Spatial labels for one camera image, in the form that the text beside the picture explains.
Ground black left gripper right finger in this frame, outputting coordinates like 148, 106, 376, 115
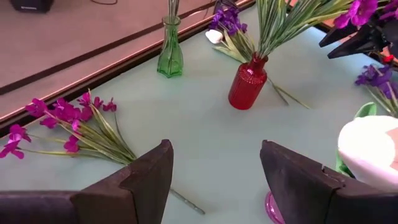
259, 139, 346, 224

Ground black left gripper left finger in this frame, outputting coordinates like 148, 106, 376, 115
70, 139, 174, 224

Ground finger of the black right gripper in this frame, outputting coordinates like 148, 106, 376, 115
327, 30, 390, 60
318, 23, 361, 49

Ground magenta artificial flower bunch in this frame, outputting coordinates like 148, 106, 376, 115
253, 0, 354, 62
333, 0, 398, 29
0, 88, 206, 216

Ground white artificial tulip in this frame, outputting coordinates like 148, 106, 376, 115
205, 29, 312, 110
335, 101, 398, 192

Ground pink ribbed glass vase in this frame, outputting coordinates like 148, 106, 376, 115
264, 190, 286, 224

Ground red ribbed glass vase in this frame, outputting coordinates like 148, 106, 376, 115
228, 52, 269, 111

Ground green glass vase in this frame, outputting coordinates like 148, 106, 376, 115
157, 15, 184, 78

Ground teal table mat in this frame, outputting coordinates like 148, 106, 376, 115
0, 4, 398, 224

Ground black box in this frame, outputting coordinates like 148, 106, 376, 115
9, 0, 54, 14

